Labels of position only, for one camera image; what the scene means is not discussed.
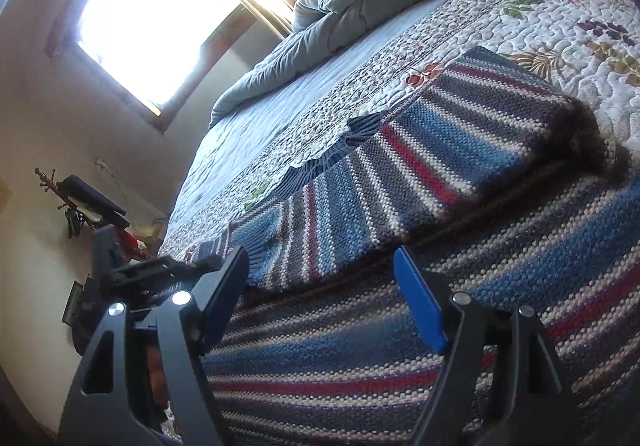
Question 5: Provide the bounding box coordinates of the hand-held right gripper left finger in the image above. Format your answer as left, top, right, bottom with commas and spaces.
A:
59, 246, 250, 446

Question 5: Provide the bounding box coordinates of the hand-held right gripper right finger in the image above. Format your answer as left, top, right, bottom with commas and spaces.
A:
393, 247, 584, 446

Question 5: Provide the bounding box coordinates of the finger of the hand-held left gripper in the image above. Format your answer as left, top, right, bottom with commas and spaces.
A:
91, 225, 202, 299

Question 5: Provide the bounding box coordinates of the striped knit sweater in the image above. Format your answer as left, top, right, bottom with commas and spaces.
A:
192, 46, 640, 446

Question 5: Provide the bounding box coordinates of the red cloth item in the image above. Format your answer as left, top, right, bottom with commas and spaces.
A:
119, 227, 151, 261

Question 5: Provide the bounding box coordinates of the framed picture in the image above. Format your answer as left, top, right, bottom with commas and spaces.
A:
61, 280, 85, 325

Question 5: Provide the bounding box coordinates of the dark bag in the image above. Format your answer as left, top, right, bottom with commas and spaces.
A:
56, 174, 129, 230

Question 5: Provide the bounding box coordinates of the wooden coat rack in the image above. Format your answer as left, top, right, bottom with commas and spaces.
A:
34, 167, 68, 227

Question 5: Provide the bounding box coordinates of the light blue bed sheet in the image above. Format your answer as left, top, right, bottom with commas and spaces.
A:
165, 11, 426, 247

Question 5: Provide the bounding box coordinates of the window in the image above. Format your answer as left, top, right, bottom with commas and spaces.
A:
75, 0, 246, 119

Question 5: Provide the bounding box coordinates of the floral quilted bedspread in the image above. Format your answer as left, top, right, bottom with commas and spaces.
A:
165, 0, 640, 267

